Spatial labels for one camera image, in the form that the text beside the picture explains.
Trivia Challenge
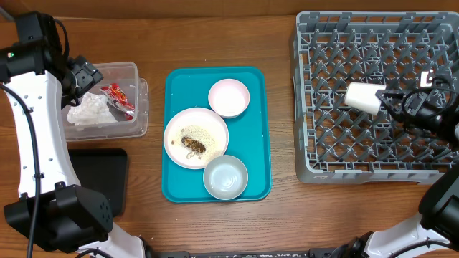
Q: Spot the white tissue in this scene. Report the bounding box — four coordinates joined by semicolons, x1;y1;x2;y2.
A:
66;92;117;126

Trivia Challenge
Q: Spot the grey dishwasher rack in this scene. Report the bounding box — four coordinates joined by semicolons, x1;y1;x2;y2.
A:
290;11;458;184

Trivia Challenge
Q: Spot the red snack wrapper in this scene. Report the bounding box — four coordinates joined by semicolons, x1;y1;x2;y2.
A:
100;83;136;120

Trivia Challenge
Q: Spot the pink small saucer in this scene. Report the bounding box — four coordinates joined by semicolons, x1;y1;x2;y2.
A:
208;79;250;118

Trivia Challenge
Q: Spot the brown food scrap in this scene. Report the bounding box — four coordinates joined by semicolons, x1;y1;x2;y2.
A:
181;136;207;159

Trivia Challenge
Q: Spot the clear plastic bin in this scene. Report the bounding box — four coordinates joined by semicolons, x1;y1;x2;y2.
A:
61;62;148;141

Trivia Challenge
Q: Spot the grey bowl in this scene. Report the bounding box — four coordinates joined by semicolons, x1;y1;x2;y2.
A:
203;155;249;201

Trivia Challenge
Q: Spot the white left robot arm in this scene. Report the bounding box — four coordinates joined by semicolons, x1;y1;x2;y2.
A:
1;11;155;257

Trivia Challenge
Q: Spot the large pink plate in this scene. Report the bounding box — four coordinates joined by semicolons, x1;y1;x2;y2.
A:
164;107;230;170

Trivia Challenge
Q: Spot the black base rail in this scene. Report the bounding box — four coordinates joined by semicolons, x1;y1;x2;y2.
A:
154;248;334;258

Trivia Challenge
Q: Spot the white cup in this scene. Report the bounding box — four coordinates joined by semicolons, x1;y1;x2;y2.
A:
344;82;386;115

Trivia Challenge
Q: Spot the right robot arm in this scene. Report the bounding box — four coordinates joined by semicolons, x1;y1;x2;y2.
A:
331;82;458;257

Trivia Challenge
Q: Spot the black tray bin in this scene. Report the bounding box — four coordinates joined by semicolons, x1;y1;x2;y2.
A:
69;148;129;217

